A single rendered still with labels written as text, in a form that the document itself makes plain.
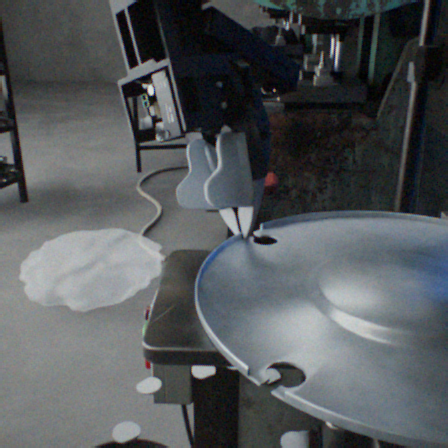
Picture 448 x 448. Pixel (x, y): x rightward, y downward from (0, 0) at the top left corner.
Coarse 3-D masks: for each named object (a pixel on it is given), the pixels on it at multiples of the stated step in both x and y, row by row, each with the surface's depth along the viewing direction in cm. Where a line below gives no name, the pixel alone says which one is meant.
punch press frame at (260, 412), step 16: (288, 368) 52; (240, 384) 49; (256, 384) 49; (272, 384) 49; (288, 384) 49; (240, 400) 47; (256, 400) 47; (272, 400) 48; (240, 416) 46; (256, 416) 46; (272, 416) 46; (288, 416) 46; (304, 416) 46; (240, 432) 44; (256, 432) 44; (272, 432) 44; (288, 432) 44
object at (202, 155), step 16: (192, 144) 46; (208, 144) 46; (192, 160) 45; (208, 160) 47; (192, 176) 45; (208, 176) 46; (176, 192) 44; (192, 192) 45; (192, 208) 45; (208, 208) 46; (224, 208) 47
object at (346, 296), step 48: (240, 240) 46; (288, 240) 46; (336, 240) 46; (384, 240) 46; (432, 240) 46; (240, 288) 38; (288, 288) 38; (336, 288) 37; (384, 288) 37; (432, 288) 37; (240, 336) 33; (288, 336) 33; (336, 336) 33; (384, 336) 33; (432, 336) 32; (336, 384) 29; (384, 384) 29; (432, 384) 29; (384, 432) 25; (432, 432) 26
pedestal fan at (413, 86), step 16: (432, 0) 109; (432, 16) 110; (432, 32) 111; (416, 80) 114; (416, 96) 115; (416, 112) 117; (416, 128) 118; (416, 144) 119; (400, 160) 122; (416, 160) 121; (400, 176) 123; (400, 192) 124; (400, 208) 125; (416, 208) 130
